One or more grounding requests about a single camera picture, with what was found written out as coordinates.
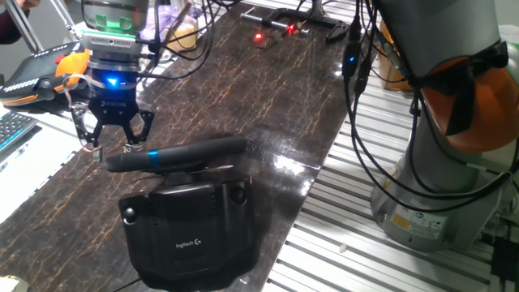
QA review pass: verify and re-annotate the dark red sleeve forearm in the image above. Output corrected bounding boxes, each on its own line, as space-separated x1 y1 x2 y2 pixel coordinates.
0 11 32 45

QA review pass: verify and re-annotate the black Logitech wheel base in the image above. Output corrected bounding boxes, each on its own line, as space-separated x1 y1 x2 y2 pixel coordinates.
118 172 260 292

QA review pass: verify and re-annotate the dark marble pattern mat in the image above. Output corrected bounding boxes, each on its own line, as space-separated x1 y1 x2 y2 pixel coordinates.
0 2 376 292

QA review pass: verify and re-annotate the purple plastic bag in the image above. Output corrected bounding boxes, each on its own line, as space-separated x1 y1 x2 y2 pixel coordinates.
139 3 195 41

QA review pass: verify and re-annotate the thin black wheel base cable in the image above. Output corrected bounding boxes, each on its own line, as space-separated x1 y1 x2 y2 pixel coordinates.
111 277 143 292

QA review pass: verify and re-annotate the black cloth strap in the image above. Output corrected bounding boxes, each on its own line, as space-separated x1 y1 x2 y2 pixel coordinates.
411 40 510 137

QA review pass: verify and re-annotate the aluminium frame post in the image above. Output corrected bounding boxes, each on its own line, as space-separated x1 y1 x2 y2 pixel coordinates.
2 0 45 54
50 0 82 40

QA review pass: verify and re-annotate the black racing steering wheel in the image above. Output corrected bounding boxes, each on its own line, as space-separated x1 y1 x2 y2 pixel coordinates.
105 135 248 175

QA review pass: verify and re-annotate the orange black teach pendant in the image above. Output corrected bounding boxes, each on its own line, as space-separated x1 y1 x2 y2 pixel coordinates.
0 40 92 107

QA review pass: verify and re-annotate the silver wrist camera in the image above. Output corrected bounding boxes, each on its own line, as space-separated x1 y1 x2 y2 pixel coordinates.
80 32 143 54

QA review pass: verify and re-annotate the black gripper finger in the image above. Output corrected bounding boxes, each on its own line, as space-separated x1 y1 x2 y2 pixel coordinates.
71 103 105 163
121 109 155 154

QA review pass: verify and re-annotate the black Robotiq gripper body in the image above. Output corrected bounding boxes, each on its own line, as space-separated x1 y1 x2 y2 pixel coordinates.
88 69 141 126

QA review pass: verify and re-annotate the green printed camera mount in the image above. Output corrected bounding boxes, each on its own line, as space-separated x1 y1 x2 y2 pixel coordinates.
83 14 137 40

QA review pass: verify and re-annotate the black plug box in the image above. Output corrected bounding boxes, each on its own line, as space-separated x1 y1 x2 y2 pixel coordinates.
491 236 519 285

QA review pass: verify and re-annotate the black computer keyboard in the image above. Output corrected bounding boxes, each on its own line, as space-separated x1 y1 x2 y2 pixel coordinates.
0 111 40 155

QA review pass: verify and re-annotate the black silver bar clamp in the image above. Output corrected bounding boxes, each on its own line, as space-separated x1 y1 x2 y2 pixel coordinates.
241 6 350 44

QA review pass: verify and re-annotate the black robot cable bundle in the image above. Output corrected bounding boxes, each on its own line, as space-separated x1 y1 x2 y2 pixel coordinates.
137 0 519 216

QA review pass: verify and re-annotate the small red LED board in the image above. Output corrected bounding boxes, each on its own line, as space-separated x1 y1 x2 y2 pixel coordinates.
253 22 301 48

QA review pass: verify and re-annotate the black inline cable adapter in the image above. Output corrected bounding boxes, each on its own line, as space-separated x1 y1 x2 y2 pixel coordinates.
342 40 362 80

